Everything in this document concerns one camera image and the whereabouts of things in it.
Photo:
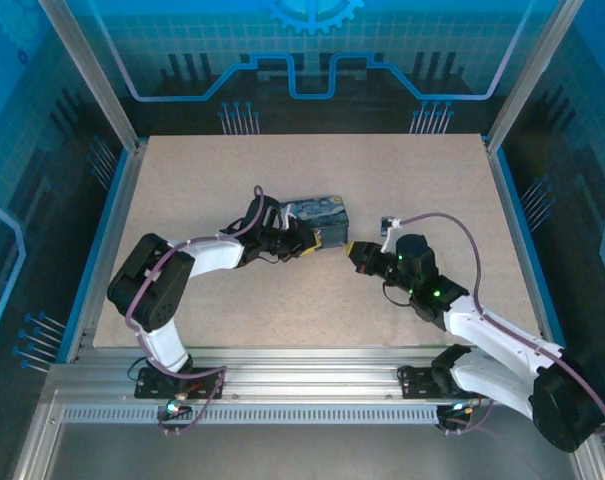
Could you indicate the wide aluminium base rail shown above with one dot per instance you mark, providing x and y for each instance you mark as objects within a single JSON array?
[{"x": 307, "y": 370}]

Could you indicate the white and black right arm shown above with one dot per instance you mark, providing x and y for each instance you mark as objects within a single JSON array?
[{"x": 497, "y": 335}]

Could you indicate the blue table edge strip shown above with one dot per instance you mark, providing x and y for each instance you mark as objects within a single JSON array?
[
  {"x": 94, "y": 250},
  {"x": 530, "y": 250}
]

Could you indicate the starry night print lock box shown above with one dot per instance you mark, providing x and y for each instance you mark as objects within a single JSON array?
[{"x": 317, "y": 210}]

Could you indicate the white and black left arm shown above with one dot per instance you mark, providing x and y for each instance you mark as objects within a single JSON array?
[{"x": 152, "y": 290}]

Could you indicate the aluminium side rail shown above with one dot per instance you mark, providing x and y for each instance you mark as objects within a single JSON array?
[
  {"x": 111, "y": 250},
  {"x": 521, "y": 250}
]

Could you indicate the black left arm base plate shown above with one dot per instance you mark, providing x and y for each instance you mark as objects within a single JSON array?
[{"x": 152, "y": 385}]

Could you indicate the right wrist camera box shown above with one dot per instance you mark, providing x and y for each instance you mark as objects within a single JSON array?
[{"x": 388, "y": 225}]

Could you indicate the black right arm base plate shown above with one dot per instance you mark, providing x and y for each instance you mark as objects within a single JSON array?
[{"x": 414, "y": 382}]

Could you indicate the aluminium frame post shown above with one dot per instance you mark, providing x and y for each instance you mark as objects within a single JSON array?
[
  {"x": 93, "y": 75},
  {"x": 532, "y": 75}
]

